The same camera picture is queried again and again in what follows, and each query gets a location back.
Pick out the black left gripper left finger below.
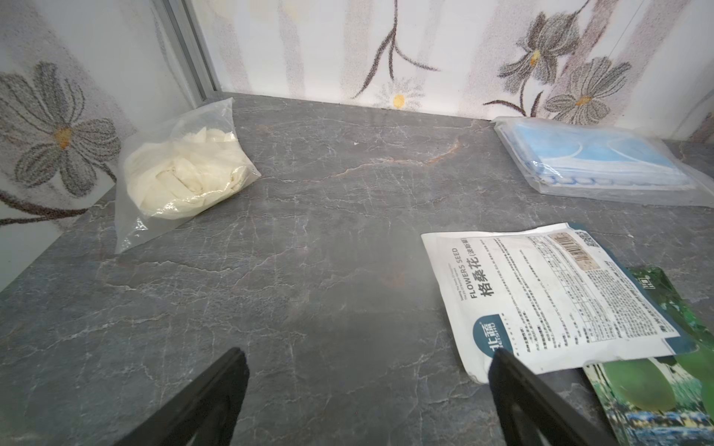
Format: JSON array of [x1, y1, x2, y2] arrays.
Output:
[[117, 348, 250, 445]]

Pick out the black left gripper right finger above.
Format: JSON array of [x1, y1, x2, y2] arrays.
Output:
[[488, 349, 617, 445]]

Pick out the white flower seed packet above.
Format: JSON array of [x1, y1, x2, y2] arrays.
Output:
[[422, 223, 697, 384]]

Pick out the large green gourd seed packet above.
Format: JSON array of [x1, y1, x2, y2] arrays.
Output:
[[584, 267, 713, 445]]

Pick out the bag of cream gloves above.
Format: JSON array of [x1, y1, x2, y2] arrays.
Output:
[[115, 98, 261, 254]]

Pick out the bag of blue face masks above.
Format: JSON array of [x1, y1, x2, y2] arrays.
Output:
[[493, 117, 713, 208]]

